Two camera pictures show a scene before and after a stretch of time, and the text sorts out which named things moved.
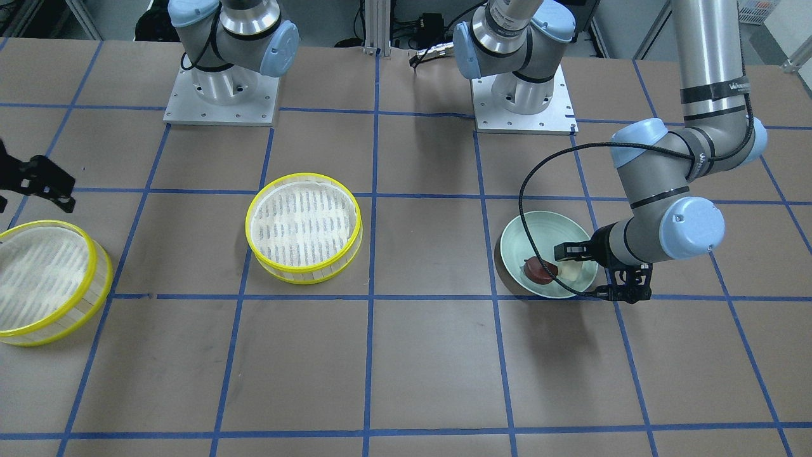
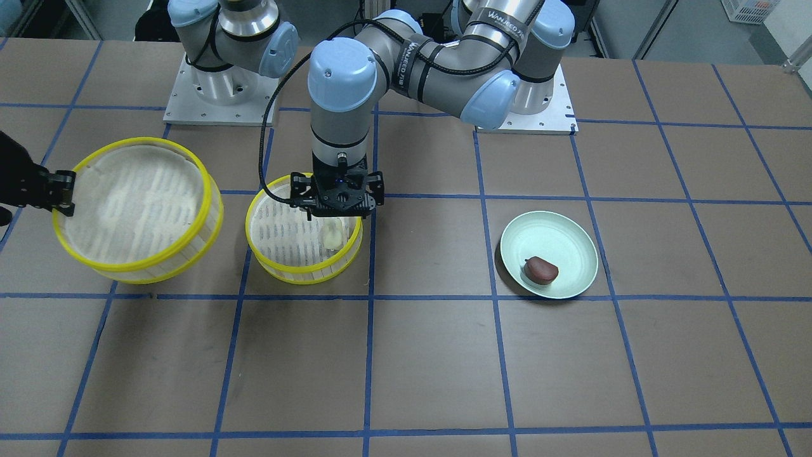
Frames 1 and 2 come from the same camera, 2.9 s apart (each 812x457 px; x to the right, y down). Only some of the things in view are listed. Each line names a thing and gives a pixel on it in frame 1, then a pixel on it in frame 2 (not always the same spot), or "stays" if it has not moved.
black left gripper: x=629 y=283 -> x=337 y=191
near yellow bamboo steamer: x=304 y=228 stays
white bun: x=569 y=270 -> x=332 y=233
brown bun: x=536 y=271 stays
